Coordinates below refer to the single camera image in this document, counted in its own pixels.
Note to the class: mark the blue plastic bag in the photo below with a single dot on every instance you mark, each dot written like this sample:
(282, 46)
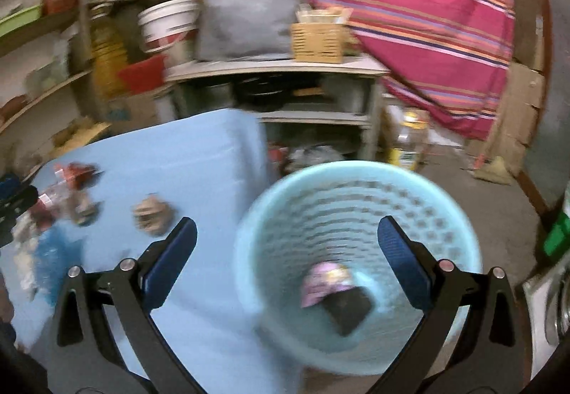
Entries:
(55, 260)

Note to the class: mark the clear plastic wrapper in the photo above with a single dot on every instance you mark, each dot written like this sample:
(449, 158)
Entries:
(73, 204)

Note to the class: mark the straw broom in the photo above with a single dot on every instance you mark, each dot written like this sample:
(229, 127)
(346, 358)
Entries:
(492, 173)

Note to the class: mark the grey shelf table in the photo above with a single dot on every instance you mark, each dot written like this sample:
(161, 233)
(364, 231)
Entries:
(276, 66)

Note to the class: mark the person's left hand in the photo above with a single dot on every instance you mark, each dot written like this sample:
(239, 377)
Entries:
(5, 309)

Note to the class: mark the grey metal door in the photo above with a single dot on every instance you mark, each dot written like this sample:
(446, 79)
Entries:
(550, 131)

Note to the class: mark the crumpled plastic bags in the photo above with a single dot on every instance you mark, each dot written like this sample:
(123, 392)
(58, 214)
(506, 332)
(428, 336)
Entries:
(316, 155)

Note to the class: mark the white side table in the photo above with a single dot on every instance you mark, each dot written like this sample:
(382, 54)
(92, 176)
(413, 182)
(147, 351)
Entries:
(536, 322)

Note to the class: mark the dark brown wrapper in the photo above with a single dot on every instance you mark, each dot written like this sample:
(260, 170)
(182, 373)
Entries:
(347, 309)

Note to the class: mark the stack of cardboard pieces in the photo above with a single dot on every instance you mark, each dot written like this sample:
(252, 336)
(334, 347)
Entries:
(516, 109)

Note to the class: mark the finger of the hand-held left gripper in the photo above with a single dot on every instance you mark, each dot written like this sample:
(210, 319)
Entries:
(8, 184)
(20, 200)

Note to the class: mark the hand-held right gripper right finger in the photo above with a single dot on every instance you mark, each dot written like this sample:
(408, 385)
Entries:
(402, 262)

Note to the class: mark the light blue tablecloth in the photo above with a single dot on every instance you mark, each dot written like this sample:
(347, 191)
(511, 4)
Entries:
(178, 162)

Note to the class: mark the yellow wooden box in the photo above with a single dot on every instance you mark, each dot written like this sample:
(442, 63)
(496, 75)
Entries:
(318, 42)

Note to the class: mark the papers in wooden box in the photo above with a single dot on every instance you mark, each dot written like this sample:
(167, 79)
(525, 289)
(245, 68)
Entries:
(325, 16)

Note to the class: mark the green plastic bin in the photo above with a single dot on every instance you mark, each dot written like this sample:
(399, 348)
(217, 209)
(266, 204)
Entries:
(559, 236)

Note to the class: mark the stack of yellow containers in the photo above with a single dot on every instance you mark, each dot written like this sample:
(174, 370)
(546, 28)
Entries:
(109, 60)

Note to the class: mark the pink snack wrapper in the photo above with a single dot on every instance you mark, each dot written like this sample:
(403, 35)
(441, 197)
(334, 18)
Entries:
(325, 282)

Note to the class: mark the red snack wrapper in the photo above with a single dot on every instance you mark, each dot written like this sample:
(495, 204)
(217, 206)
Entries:
(78, 173)

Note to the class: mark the wooden wall shelf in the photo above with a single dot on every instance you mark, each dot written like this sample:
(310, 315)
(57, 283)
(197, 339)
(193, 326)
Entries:
(40, 82)

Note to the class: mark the green tray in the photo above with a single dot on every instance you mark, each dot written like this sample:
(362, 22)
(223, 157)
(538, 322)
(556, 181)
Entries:
(20, 22)

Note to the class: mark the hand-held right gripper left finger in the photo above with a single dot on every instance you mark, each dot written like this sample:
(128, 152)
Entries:
(173, 262)

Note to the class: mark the white paper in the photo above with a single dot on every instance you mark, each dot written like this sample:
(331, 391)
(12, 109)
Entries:
(26, 251)

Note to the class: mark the tan paper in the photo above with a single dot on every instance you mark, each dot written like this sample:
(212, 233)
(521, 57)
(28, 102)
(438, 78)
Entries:
(151, 215)

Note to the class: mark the white plastic bucket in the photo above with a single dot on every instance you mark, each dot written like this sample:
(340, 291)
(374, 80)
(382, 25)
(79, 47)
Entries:
(169, 24)

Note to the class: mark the light blue plastic basket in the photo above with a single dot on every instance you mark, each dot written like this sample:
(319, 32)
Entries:
(356, 207)

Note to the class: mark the red striped blanket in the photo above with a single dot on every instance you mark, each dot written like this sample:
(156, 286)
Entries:
(400, 20)

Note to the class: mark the yellow label oil bottle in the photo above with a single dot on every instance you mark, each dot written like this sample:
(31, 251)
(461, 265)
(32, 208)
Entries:
(409, 140)

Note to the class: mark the stacked steel bowls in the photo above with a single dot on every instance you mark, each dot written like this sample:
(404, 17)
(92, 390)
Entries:
(560, 314)

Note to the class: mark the black cooking pot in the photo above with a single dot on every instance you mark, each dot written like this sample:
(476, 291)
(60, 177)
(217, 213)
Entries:
(276, 91)

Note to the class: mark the brown cardboard box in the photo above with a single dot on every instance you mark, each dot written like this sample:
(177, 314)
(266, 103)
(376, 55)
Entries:
(129, 109)

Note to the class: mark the red plastic bin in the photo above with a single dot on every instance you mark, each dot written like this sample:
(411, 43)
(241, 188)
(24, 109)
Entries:
(142, 75)

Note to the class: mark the red bowl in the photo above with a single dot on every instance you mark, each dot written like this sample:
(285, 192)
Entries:
(61, 0)

